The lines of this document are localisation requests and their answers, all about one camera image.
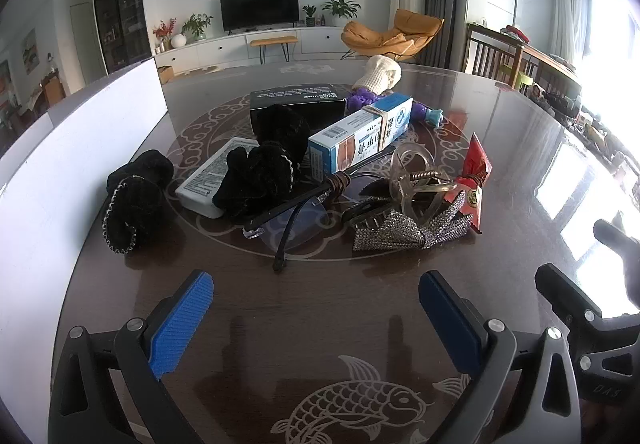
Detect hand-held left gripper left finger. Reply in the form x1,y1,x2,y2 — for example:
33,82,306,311
48,269,216,444

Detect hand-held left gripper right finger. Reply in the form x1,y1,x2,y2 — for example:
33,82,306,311
419,270,583,444

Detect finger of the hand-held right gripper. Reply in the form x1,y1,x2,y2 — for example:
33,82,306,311
592,219,640,315
535,264,604,326

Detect white plastic bottle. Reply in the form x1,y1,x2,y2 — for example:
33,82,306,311
175,137,261,219

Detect white partition board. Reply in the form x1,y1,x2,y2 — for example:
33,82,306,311
0,58,169,405

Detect black cardboard box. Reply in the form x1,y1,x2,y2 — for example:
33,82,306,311
250,83,347,137

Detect dark patterned wooden desktop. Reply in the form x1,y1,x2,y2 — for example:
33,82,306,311
50,59,640,444

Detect silver rhinestone bow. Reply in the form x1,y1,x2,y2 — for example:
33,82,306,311
352,197,473,252

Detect black scrunchie silver trim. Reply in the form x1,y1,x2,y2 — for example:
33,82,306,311
212,140,299,220
102,174,166,254

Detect black framed eyeglasses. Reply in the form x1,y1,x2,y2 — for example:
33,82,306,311
243,144,401,272

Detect clear plastic hair claw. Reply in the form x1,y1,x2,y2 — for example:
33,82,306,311
390,141,458,227

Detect red snack packet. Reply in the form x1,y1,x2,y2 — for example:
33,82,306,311
457,133,493,235

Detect plain black velvet scrunchie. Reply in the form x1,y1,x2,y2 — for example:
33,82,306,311
106,150,175,190
252,104,311,160

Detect green stool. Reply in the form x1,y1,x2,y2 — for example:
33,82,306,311
500,64,538,92

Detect wooden dining table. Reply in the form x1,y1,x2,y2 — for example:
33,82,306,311
520,44,583,95

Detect blue and white carton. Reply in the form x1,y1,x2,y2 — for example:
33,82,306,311
307,93,415,181

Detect purple toy dragon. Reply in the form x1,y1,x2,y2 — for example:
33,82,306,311
348,85,445,125

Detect white sheer curtain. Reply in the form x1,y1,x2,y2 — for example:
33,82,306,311
550,0,586,70

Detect white television cabinet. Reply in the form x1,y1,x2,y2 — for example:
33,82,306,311
154,24,361,75

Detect orange lounge chair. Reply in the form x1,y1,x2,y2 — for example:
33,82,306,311
341,8,445,64

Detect red flower bouquet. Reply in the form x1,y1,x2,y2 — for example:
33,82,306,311
152,18,177,52

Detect wooden bench black legs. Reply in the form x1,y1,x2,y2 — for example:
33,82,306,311
250,37,299,62

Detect bushy green potted plant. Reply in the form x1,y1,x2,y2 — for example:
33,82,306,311
181,13,213,42

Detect dark glass display cabinet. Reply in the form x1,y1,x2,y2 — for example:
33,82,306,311
91,0,152,75

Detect black flat television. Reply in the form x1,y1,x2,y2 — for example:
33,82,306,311
220,0,300,34

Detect large green potted plant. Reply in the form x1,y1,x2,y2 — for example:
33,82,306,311
321,0,362,20

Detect framed wall picture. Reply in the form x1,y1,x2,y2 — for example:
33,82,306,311
21,29,38,72

